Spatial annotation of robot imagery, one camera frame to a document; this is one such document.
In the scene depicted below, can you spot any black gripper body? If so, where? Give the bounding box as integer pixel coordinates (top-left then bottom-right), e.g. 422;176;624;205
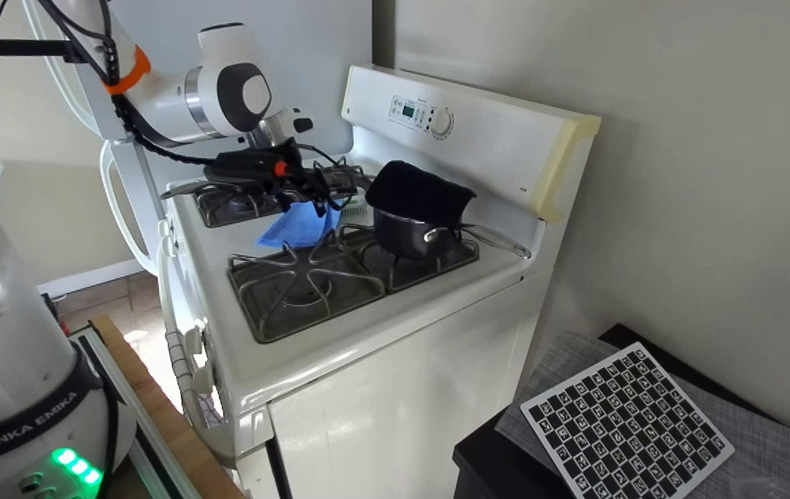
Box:
268;158;325;205

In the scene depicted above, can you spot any blue cleaning cloth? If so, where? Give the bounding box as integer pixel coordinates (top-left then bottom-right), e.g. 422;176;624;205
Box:
255;197;346;254

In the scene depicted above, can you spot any black stove grate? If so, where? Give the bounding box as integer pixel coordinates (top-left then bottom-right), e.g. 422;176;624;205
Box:
190;158;375;232
224;221;483;347

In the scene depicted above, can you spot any black saucepan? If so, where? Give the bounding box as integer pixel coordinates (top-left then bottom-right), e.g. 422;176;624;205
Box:
370;203;533;265

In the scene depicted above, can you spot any black cloth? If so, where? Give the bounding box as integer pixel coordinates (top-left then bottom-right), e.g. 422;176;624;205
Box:
364;158;479;230

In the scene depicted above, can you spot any grey white refrigerator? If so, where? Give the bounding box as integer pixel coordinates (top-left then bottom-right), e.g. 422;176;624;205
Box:
17;0;388;279

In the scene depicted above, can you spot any light dish towel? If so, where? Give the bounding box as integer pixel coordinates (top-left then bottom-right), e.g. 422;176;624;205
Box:
164;318;229;438

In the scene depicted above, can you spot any white gas stove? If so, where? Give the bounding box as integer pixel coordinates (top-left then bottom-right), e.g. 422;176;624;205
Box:
158;64;605;499

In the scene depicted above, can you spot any wooden board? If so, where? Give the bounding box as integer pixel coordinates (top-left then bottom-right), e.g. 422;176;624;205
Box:
86;312;248;499

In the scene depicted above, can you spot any black pole with orange tape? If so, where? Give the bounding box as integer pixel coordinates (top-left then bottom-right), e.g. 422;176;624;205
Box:
0;34;96;65

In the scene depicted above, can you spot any black side table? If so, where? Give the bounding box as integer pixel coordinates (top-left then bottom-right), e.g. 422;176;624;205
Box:
451;320;790;499

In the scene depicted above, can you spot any black white calibration checkerboard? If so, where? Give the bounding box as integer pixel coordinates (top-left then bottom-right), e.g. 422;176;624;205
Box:
519;337;738;499

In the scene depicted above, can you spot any grey mat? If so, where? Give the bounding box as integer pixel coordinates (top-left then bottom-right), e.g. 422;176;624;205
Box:
492;326;790;499

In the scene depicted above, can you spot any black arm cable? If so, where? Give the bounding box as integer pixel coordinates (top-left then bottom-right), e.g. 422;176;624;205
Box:
35;0;361;203

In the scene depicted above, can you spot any orange strap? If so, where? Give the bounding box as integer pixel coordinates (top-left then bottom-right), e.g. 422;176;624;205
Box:
100;43;154;99

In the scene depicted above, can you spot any aluminium frame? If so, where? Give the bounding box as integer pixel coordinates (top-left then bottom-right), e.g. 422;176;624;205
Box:
70;326;179;499

